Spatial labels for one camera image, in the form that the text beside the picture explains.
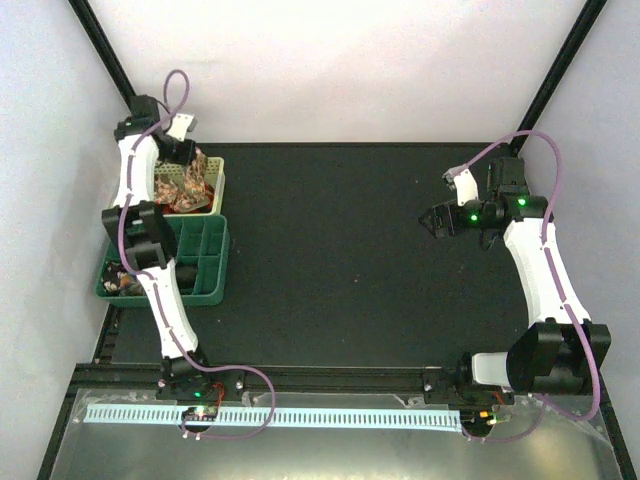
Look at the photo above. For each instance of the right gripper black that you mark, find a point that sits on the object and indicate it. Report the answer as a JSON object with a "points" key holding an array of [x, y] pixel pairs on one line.
{"points": [[437, 212]]}

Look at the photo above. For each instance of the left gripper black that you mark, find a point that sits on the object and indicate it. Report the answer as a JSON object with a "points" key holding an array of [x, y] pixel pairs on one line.
{"points": [[187, 155]]}

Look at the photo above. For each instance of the floral patterned tie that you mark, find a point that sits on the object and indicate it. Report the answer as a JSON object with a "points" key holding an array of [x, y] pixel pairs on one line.
{"points": [[182, 189]]}

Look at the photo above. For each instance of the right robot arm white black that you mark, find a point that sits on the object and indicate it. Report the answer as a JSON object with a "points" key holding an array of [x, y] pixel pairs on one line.
{"points": [[562, 350]]}

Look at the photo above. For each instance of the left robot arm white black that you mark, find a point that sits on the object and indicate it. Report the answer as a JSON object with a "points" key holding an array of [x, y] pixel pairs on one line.
{"points": [[143, 238]]}

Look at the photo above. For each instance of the cream perforated basket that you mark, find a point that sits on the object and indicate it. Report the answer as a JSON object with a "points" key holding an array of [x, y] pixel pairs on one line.
{"points": [[215, 178]]}

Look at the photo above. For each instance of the green divided organizer tray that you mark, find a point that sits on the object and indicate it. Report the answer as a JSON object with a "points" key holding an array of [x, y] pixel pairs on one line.
{"points": [[202, 241]]}

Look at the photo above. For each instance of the black rolled tie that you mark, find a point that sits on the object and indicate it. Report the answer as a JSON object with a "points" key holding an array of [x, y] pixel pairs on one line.
{"points": [[186, 276]]}

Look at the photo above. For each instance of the dark floral rolled tie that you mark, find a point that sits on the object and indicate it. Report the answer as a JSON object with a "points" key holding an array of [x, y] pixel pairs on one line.
{"points": [[117, 281]]}

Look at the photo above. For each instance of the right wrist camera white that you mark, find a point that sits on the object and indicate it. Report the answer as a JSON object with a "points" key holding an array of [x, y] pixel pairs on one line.
{"points": [[460, 180]]}

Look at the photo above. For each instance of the left black frame post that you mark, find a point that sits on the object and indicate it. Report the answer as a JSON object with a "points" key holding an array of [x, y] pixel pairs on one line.
{"points": [[99, 40]]}

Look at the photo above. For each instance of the black frame post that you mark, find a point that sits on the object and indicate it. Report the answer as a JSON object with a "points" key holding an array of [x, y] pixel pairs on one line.
{"points": [[99, 40], [583, 24]]}

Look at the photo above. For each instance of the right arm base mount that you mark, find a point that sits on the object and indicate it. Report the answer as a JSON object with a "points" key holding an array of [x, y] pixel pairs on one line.
{"points": [[447, 386]]}

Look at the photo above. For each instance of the white slotted cable duct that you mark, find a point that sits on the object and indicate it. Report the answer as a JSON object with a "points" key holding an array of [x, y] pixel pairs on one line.
{"points": [[281, 417]]}

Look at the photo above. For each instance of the black aluminium front rail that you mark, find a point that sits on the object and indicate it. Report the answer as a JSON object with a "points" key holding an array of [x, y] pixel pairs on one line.
{"points": [[284, 379]]}

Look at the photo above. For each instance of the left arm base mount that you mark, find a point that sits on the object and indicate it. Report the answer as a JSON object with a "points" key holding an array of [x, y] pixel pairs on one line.
{"points": [[198, 386]]}

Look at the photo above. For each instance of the right black frame post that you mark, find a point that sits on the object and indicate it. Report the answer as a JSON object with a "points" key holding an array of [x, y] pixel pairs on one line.
{"points": [[583, 24]]}

